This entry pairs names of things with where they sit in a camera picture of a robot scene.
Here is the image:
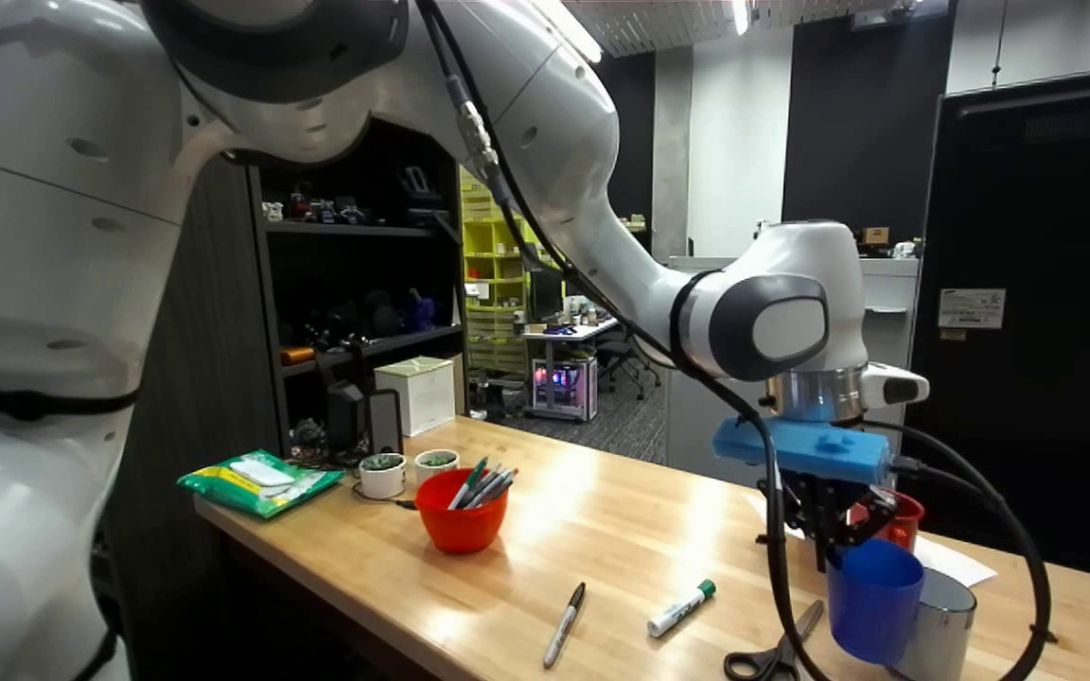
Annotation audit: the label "black marker pen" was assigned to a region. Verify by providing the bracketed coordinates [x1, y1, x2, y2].
[536, 579, 589, 672]

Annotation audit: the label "black speaker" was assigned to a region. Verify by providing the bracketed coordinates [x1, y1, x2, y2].
[369, 385, 408, 454]
[322, 381, 371, 467]

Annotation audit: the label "grey metal can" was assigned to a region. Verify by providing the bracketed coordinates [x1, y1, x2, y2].
[896, 563, 982, 681]

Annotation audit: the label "large black cabinet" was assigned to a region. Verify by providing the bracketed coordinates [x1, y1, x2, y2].
[902, 70, 1090, 599]

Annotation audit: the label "grey cabinet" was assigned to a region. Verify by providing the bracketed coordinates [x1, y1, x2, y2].
[661, 256, 927, 516]

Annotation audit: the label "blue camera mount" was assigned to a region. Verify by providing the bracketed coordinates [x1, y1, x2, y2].
[709, 418, 896, 487]

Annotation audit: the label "long ceiling light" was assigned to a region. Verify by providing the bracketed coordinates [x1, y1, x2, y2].
[525, 0, 609, 70]

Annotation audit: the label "3d printer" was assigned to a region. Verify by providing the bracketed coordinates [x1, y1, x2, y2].
[525, 355, 602, 429]

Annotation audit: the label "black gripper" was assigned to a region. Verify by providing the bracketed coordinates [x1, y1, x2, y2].
[777, 468, 888, 573]

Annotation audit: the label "red bowl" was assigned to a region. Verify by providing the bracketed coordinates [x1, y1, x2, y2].
[414, 467, 515, 559]

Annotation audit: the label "bundle of pens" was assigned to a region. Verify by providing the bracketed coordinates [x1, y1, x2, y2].
[444, 454, 522, 516]

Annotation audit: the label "blue plastic cup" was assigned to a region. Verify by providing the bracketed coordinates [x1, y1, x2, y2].
[825, 536, 927, 670]

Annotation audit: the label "white label sign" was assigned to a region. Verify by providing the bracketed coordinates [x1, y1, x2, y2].
[936, 284, 1012, 334]

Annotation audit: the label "white paper sheet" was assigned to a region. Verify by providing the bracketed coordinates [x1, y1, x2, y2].
[912, 535, 998, 593]

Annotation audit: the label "black scissors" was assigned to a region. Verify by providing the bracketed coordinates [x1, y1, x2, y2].
[719, 599, 829, 681]

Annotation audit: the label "green wipes packet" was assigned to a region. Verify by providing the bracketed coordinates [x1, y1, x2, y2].
[173, 448, 348, 521]

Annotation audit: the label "white marker green cap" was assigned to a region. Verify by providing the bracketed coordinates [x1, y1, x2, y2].
[645, 574, 719, 643]

